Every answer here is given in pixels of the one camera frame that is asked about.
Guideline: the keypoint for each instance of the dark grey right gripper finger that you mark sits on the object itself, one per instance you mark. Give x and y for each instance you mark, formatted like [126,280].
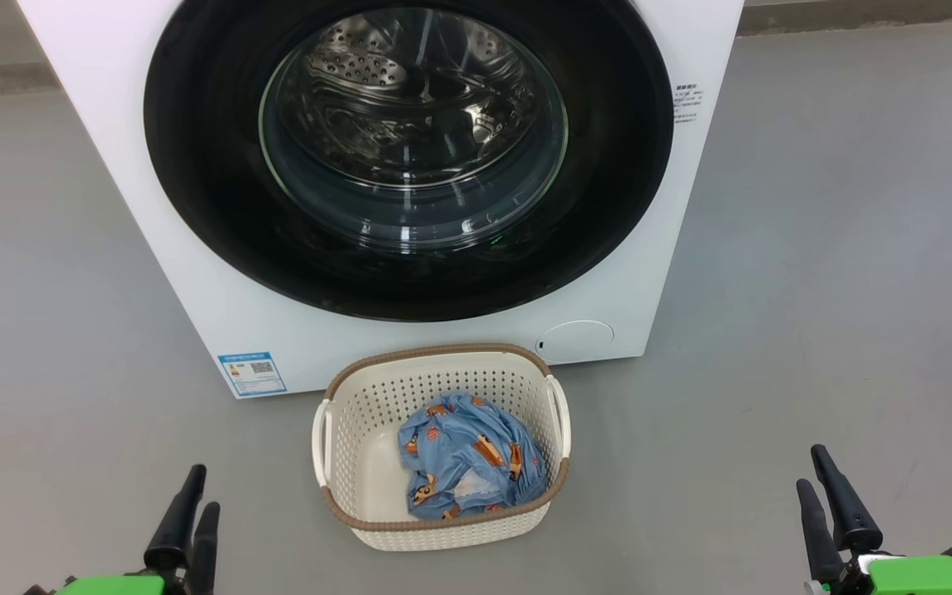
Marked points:
[848,508]
[819,537]

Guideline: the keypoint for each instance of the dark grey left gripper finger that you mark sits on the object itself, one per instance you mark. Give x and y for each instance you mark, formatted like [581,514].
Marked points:
[177,521]
[205,554]

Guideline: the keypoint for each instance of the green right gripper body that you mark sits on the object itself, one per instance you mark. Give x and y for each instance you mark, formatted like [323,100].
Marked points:
[914,577]

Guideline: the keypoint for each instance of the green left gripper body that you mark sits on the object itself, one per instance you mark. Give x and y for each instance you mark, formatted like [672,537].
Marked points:
[112,586]

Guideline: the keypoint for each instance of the blue bear print garment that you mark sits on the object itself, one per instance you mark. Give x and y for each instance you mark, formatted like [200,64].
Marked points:
[443,438]

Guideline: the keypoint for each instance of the white light-blue garment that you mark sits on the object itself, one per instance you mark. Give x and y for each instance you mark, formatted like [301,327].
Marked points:
[476,492]

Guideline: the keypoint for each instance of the white front-load washing machine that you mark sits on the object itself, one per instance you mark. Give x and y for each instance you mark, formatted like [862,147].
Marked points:
[195,330]

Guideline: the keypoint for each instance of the washing machine steel drum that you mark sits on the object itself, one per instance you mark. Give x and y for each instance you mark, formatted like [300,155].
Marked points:
[410,107]

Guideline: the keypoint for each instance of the blue energy label sticker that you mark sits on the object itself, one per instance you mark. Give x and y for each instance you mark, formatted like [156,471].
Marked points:
[253,376]

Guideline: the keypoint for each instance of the cream perforated laundry basket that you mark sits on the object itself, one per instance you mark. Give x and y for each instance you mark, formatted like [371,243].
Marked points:
[360,496]

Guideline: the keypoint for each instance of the round white filter cover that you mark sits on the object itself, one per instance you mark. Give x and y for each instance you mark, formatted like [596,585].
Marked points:
[575,341]

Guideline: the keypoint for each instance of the small printed text label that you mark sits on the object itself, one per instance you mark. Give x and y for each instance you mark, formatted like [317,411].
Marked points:
[687,103]

